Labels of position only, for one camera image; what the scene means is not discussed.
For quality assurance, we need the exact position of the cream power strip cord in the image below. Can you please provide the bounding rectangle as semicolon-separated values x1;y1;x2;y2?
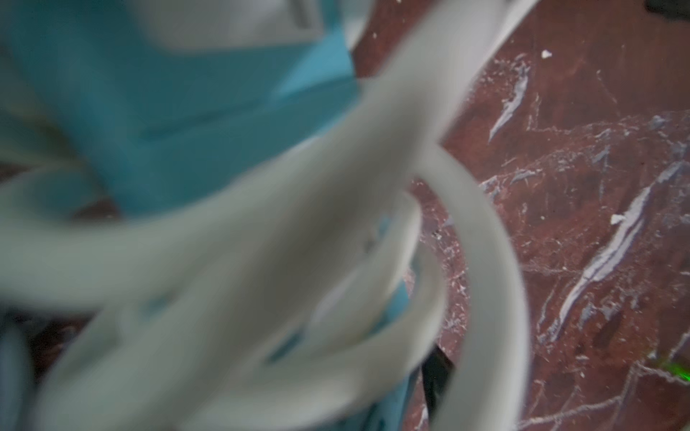
0;0;540;431

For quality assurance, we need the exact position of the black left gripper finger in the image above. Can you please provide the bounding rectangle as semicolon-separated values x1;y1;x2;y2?
422;345;455;420

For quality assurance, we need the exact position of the teal power strip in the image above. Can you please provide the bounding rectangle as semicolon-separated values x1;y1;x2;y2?
0;0;422;431

